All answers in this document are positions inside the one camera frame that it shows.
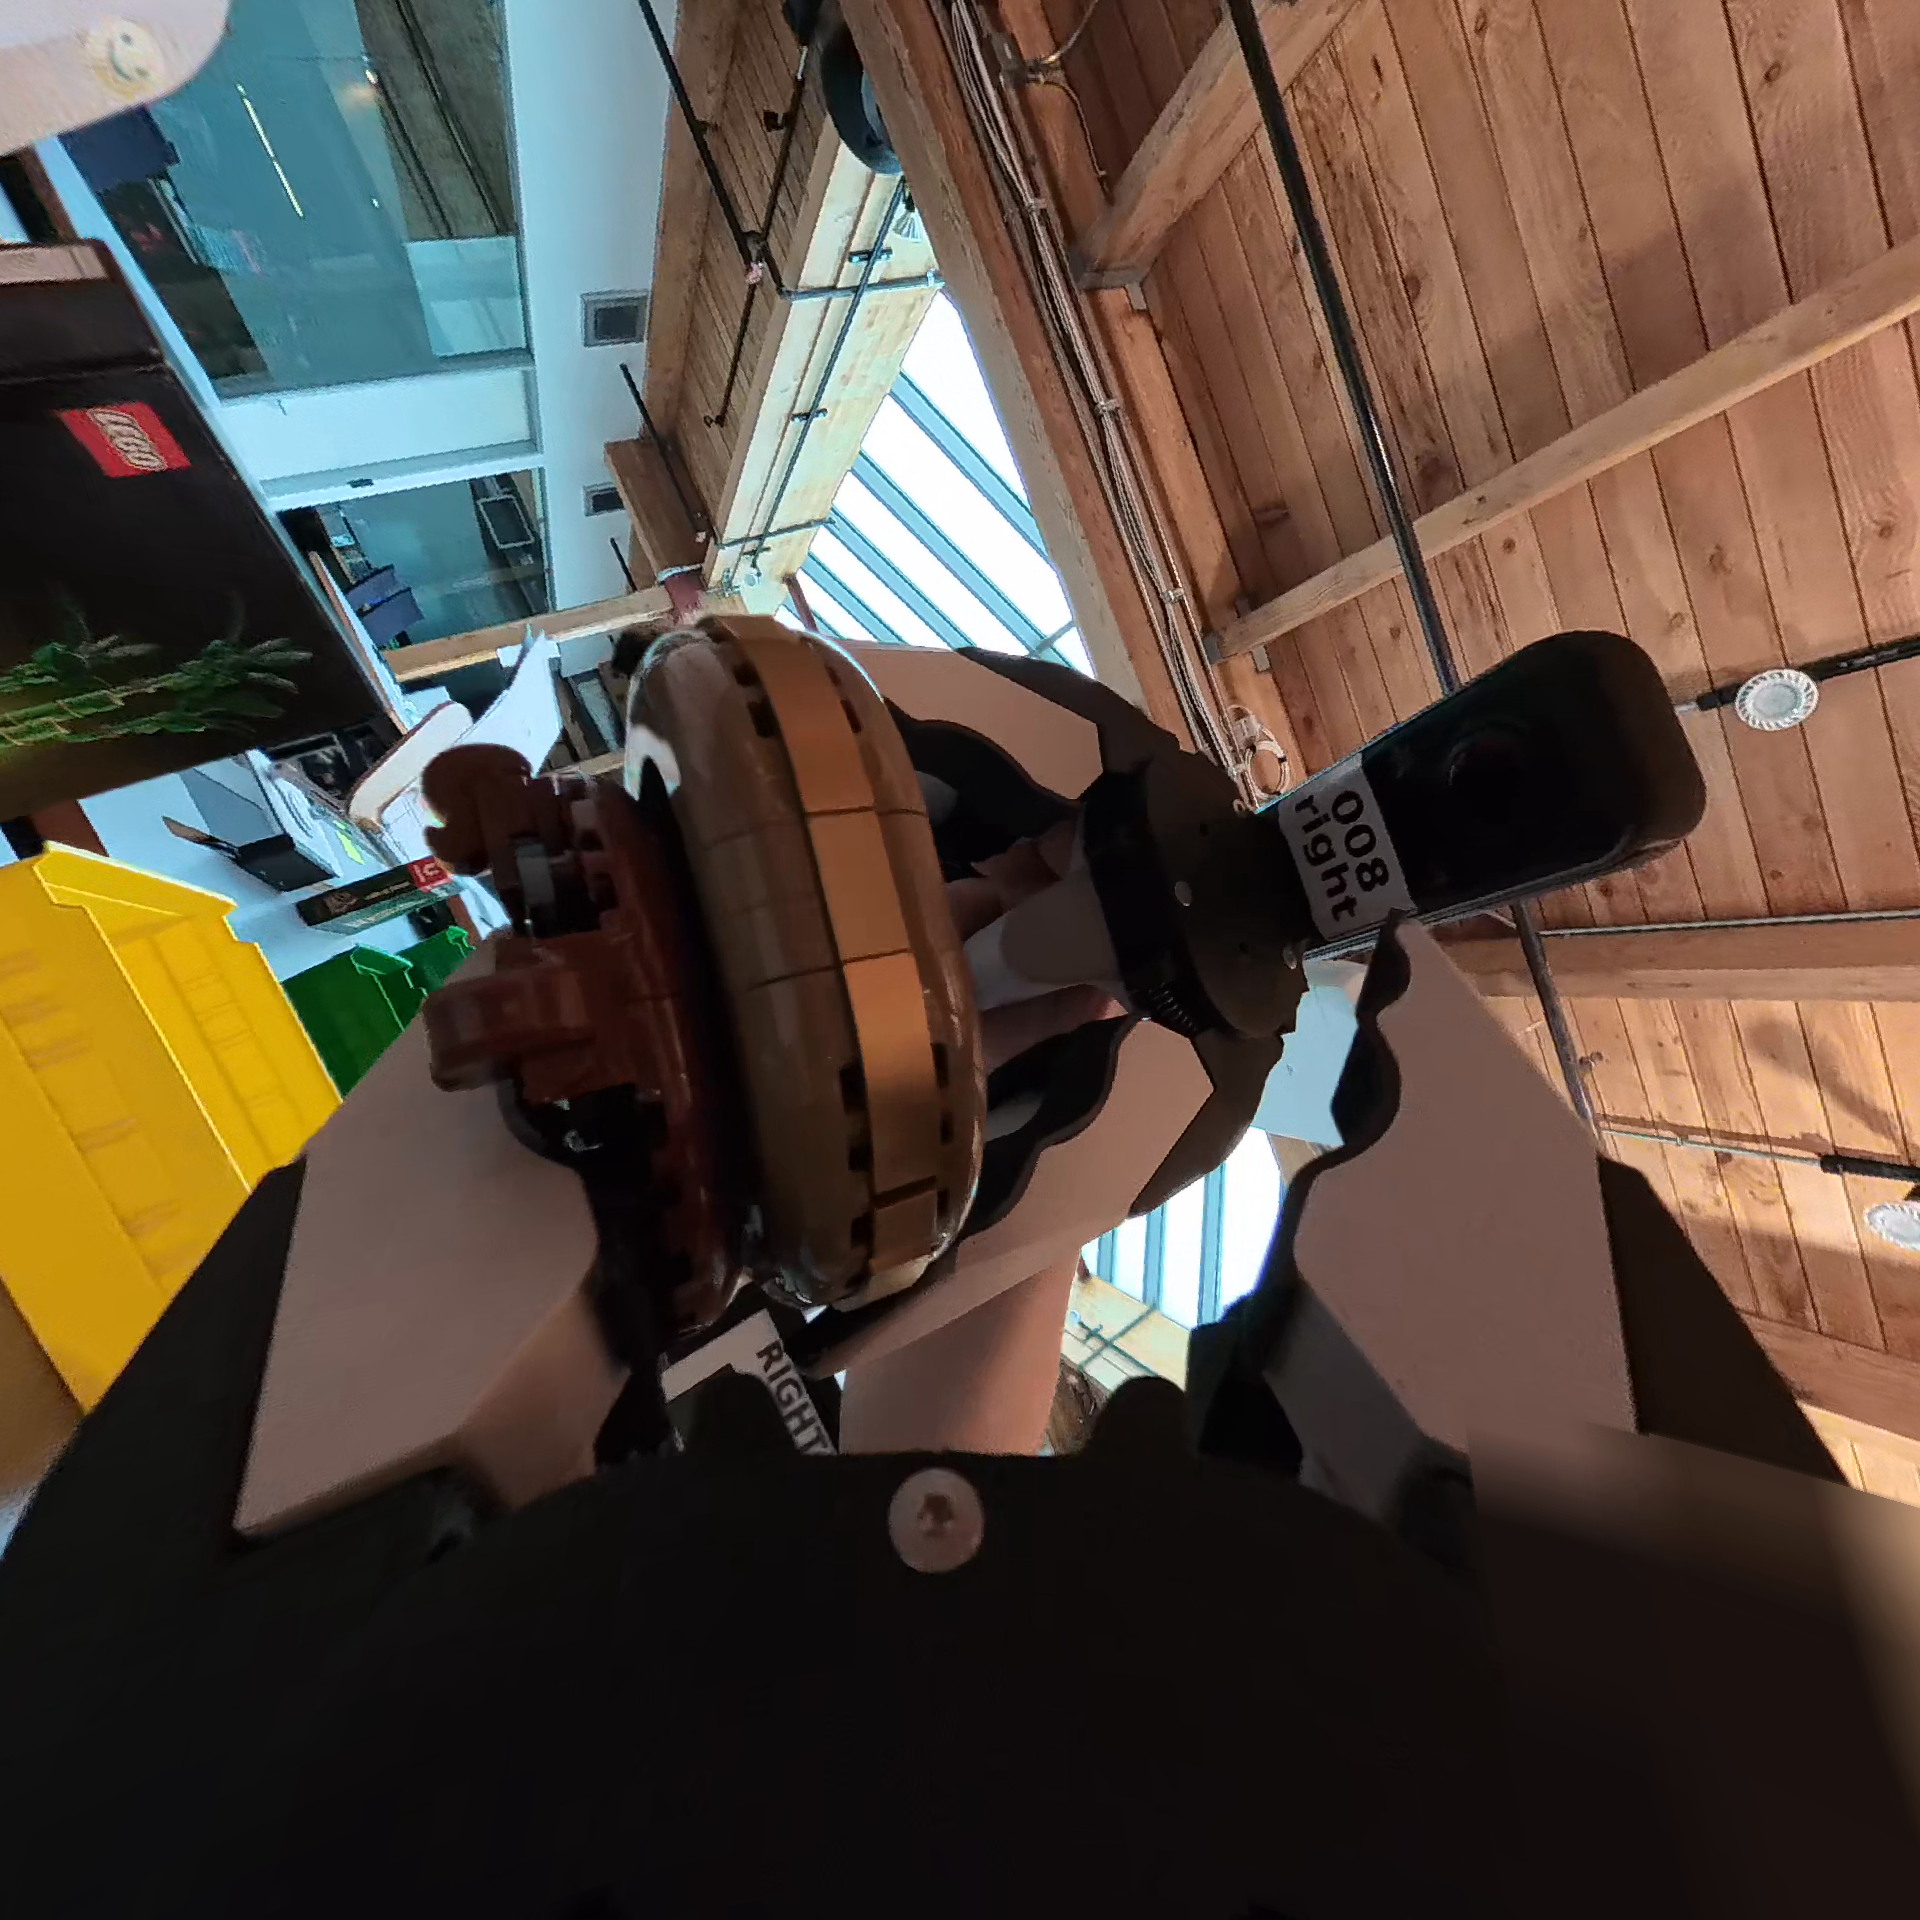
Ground small black red box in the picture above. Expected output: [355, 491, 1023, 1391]
[295, 856, 469, 932]

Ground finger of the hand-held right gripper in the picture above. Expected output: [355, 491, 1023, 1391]
[871, 643, 1150, 818]
[808, 991, 1280, 1383]

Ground tan brick pot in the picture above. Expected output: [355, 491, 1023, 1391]
[622, 616, 993, 1311]

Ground brown brick ring base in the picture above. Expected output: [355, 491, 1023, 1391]
[420, 744, 753, 1356]

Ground yellow plastic bin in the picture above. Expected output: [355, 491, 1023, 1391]
[0, 843, 345, 1413]

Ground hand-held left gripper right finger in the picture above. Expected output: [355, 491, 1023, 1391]
[1191, 912, 1641, 1489]

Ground black bamboo set box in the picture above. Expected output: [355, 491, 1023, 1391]
[0, 240, 395, 820]

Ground green plastic bin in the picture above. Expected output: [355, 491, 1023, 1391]
[281, 928, 476, 1098]

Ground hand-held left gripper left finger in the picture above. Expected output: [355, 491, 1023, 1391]
[231, 977, 669, 1538]

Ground person's right forearm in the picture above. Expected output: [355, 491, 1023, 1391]
[839, 1252, 1085, 1456]

